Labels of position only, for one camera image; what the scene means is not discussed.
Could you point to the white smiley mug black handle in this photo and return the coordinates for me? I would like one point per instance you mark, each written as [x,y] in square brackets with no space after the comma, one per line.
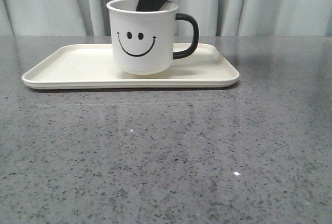
[143,40]

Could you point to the cream rectangular plastic tray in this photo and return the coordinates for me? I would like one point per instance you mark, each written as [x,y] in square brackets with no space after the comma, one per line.
[91,66]

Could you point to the grey pleated curtain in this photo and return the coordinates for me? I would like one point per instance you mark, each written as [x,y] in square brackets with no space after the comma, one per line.
[215,17]

